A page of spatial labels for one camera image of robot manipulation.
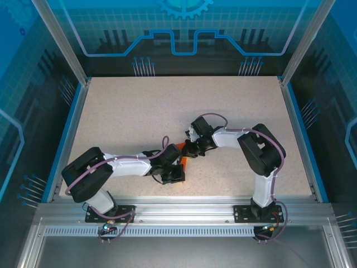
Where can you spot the orange paper sheet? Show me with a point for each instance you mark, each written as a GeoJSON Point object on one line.
{"type": "Point", "coordinates": [184, 162]}

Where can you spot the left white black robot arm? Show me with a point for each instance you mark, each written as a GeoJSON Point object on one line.
{"type": "Point", "coordinates": [83, 176]}

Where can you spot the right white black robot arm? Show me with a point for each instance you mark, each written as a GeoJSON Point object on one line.
{"type": "Point", "coordinates": [259, 150]}

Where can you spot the blue table edge strip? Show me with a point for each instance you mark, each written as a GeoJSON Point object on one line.
{"type": "Point", "coordinates": [303, 125]}
{"type": "Point", "coordinates": [55, 167]}

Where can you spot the aluminium mounting rail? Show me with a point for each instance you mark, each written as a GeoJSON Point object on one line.
{"type": "Point", "coordinates": [181, 212]}

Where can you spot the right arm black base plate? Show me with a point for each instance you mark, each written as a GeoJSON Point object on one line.
{"type": "Point", "coordinates": [241, 215]}

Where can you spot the aluminium side rail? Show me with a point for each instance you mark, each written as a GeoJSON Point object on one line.
{"type": "Point", "coordinates": [74, 125]}
{"type": "Point", "coordinates": [295, 125]}

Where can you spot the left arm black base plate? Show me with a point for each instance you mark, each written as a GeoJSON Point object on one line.
{"type": "Point", "coordinates": [90, 217]}

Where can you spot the aluminium frame post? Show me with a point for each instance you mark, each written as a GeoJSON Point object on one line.
{"type": "Point", "coordinates": [67, 47]}
{"type": "Point", "coordinates": [304, 47]}

